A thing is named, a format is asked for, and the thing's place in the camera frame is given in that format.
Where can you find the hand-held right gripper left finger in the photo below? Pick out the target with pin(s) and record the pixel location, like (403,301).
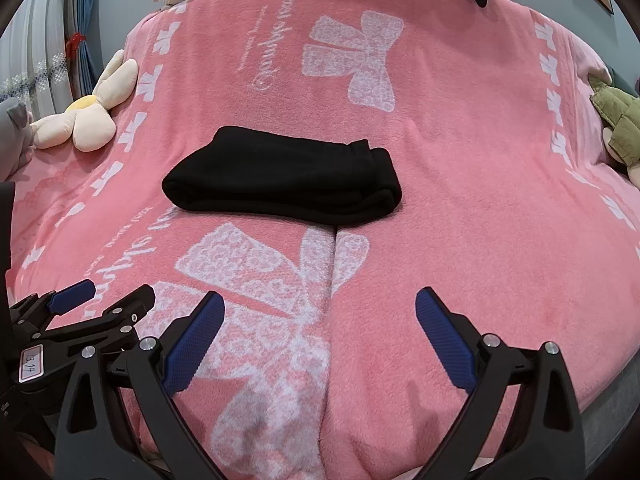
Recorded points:
(197,335)

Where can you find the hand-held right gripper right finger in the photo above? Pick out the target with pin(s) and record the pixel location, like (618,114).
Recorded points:
(442,330)

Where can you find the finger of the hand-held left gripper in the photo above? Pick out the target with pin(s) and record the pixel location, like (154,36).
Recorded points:
(125,307)
(72,295)

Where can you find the black pants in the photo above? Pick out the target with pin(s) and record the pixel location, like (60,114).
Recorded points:
(280,180)

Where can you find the pink bow-print blanket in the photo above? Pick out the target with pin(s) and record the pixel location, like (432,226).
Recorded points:
(450,185)

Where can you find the grey plush toy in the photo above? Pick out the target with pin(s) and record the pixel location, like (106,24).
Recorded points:
(12,135)

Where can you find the cream flower plush toy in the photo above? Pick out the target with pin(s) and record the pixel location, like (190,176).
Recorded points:
(90,125)

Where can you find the grey bed base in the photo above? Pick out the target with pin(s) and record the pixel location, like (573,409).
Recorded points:
(615,420)

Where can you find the white lace curtain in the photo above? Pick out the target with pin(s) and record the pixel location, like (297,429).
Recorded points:
(45,70)

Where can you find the blue curtain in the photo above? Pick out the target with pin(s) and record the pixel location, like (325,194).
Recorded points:
(90,65)

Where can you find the red curtain ornament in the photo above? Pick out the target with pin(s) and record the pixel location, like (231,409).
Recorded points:
(76,42)

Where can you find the plush doll in green jacket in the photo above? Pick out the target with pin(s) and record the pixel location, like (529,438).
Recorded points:
(620,110)

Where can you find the dark teal cushion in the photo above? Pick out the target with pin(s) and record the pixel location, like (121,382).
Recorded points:
(627,82)

